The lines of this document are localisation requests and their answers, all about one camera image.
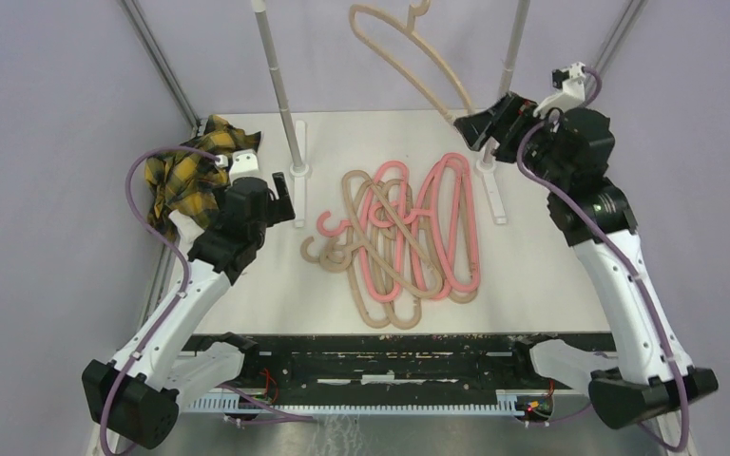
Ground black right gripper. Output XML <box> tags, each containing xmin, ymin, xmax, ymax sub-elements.
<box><xmin>454</xmin><ymin>89</ymin><xmax>568</xmax><ymax>189</ymax></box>

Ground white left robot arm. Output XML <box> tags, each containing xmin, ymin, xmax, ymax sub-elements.
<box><xmin>82</xmin><ymin>172</ymin><xmax>295</xmax><ymax>449</ymax></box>

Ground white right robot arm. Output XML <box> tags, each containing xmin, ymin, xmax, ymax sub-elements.
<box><xmin>453</xmin><ymin>93</ymin><xmax>719</xmax><ymax>429</ymax></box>

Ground right grey rack pole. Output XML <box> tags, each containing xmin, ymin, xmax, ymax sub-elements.
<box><xmin>479</xmin><ymin>0</ymin><xmax>530</xmax><ymax>170</ymax></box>

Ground grey rack pole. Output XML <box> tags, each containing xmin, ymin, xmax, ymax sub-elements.
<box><xmin>479</xmin><ymin>0</ymin><xmax>530</xmax><ymax>170</ymax></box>
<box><xmin>251</xmin><ymin>0</ymin><xmax>307</xmax><ymax>175</ymax></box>

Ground right white rack foot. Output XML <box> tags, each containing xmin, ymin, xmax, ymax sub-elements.
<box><xmin>475</xmin><ymin>139</ymin><xmax>508</xmax><ymax>225</ymax></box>

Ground white rack foot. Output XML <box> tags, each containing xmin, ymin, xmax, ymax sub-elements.
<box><xmin>290</xmin><ymin>120</ymin><xmax>311</xmax><ymax>229</ymax></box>
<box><xmin>475</xmin><ymin>139</ymin><xmax>508</xmax><ymax>225</ymax></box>

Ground left white rack foot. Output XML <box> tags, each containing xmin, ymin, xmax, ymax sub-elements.
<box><xmin>290</xmin><ymin>120</ymin><xmax>311</xmax><ymax>229</ymax></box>

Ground beige hanger with left hook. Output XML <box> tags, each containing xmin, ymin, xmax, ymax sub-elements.
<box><xmin>300</xmin><ymin>170</ymin><xmax>432</xmax><ymax>331</ymax></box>

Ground pink hanger left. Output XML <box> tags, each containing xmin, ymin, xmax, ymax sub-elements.
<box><xmin>301</xmin><ymin>160</ymin><xmax>443</xmax><ymax>310</ymax></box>

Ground pink hanger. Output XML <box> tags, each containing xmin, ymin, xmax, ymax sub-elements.
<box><xmin>301</xmin><ymin>160</ymin><xmax>443</xmax><ymax>310</ymax></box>
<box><xmin>402</xmin><ymin>152</ymin><xmax>481</xmax><ymax>297</ymax></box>

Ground yellow plaid shirt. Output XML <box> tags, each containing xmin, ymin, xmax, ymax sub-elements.
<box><xmin>144</xmin><ymin>115</ymin><xmax>262</xmax><ymax>241</ymax></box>

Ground pink hanger right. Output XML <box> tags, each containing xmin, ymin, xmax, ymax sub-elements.
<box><xmin>402</xmin><ymin>152</ymin><xmax>481</xmax><ymax>297</ymax></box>

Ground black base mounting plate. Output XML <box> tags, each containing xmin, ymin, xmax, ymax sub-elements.
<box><xmin>176</xmin><ymin>332</ymin><xmax>618</xmax><ymax>408</ymax></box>

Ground left grey rack pole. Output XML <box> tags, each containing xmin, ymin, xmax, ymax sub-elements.
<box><xmin>251</xmin><ymin>0</ymin><xmax>307</xmax><ymax>175</ymax></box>

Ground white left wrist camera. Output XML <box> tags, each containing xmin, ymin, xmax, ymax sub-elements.
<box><xmin>215</xmin><ymin>150</ymin><xmax>261</xmax><ymax>184</ymax></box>

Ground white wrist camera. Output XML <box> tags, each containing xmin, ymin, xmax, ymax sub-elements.
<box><xmin>215</xmin><ymin>150</ymin><xmax>261</xmax><ymax>184</ymax></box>
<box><xmin>533</xmin><ymin>62</ymin><xmax>588</xmax><ymax>119</ymax></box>

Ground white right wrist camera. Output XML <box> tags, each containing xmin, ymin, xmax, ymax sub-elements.
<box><xmin>533</xmin><ymin>62</ymin><xmax>588</xmax><ymax>119</ymax></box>

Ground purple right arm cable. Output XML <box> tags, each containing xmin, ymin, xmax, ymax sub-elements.
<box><xmin>515</xmin><ymin>66</ymin><xmax>691</xmax><ymax>453</ymax></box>

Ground white slotted cable duct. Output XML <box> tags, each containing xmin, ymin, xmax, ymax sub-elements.
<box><xmin>183</xmin><ymin>389</ymin><xmax>543</xmax><ymax>417</ymax></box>

